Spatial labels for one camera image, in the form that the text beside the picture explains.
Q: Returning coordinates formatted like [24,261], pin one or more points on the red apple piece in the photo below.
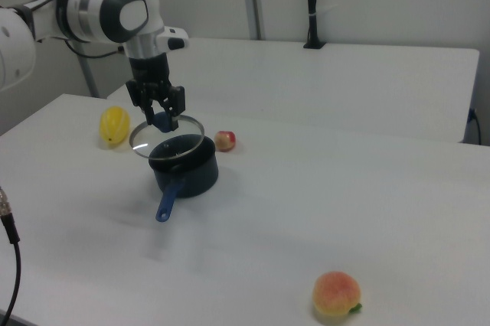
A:
[225,141]

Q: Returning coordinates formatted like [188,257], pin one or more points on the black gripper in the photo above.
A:
[149,73]

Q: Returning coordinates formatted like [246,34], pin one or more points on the black pole with white band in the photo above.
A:
[312,4]

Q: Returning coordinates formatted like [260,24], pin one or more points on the orange yellow peach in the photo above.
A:
[336,294]

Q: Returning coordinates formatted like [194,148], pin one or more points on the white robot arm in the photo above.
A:
[95,12]

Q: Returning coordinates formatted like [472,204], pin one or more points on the yellow striped melon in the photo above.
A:
[113,127]

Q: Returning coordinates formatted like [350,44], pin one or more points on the glass lid with blue knob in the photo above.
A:
[183,131]

